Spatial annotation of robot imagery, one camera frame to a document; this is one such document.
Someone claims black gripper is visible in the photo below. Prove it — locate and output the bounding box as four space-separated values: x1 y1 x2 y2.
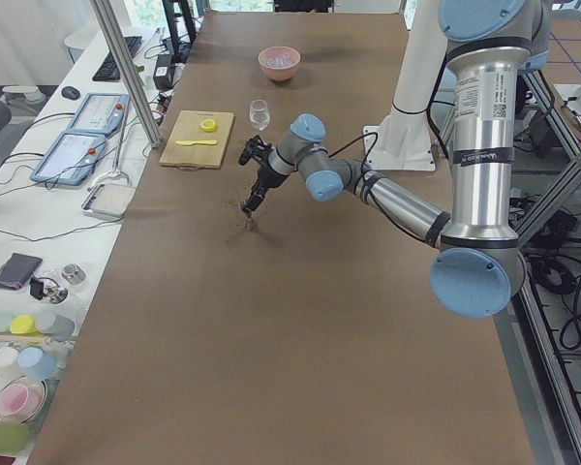
240 165 287 214

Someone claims steel jigger cup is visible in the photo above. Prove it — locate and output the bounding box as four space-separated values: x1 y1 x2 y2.
245 214 257 232

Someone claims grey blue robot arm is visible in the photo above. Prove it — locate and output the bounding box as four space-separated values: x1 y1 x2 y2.
240 1 551 319

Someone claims clear wine glass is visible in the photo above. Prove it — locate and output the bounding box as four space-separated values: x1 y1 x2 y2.
249 99 270 131

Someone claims clear ice cubes pile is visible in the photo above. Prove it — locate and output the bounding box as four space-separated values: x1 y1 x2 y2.
264 53 294 70

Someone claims yellow plastic knife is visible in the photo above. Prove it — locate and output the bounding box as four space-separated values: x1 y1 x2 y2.
175 139 218 146

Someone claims bamboo cutting board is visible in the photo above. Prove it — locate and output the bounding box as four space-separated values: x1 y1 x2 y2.
159 110 234 169

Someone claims yellow lemon slice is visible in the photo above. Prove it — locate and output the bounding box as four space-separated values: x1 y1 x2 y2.
200 118 218 133

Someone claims pink bowl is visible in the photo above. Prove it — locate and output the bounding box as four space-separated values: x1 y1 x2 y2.
258 46 301 82

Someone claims white tray box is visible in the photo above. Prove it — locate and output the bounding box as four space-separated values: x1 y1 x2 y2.
80 183 136 219

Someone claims black power adapter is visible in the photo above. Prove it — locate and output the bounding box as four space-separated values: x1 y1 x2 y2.
153 53 175 91

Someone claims far teach pendant tablet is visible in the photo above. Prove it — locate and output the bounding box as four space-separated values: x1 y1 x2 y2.
68 93 129 136

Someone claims teach pendant tablet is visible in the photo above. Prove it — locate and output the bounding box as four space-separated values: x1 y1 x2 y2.
30 131 107 186
68 93 129 136

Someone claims near teach pendant tablet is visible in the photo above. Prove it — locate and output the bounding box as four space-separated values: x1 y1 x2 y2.
30 131 107 186

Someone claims black keyboard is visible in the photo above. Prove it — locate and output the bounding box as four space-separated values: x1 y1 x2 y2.
91 35 144 82

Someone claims black computer mouse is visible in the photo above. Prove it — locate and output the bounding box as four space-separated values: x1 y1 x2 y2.
61 86 80 101

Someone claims grey cup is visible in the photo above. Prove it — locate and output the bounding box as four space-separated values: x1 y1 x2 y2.
35 311 76 342

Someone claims folded grey cloth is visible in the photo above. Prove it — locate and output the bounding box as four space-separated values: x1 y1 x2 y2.
0 253 43 290

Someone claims yellow cup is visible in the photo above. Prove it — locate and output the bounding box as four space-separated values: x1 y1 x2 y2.
9 315 41 336

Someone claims light blue cup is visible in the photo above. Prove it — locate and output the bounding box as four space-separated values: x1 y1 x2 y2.
17 347 57 382

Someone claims pink cup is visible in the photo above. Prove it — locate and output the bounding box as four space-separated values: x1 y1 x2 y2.
0 383 44 422

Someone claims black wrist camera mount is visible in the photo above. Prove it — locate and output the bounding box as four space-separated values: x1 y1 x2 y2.
238 135 272 166

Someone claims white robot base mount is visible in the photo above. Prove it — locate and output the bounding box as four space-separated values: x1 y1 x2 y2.
364 0 447 171

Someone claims aluminium frame post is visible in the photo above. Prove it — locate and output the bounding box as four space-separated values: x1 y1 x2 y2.
90 0 162 148

